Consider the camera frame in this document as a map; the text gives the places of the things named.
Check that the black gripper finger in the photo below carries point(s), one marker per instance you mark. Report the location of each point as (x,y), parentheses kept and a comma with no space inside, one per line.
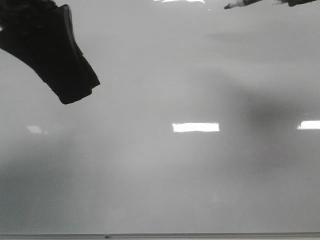
(40,34)
(292,3)

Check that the white whiteboard with aluminium frame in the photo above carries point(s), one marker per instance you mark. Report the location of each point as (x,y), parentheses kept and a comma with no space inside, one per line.
(206,120)

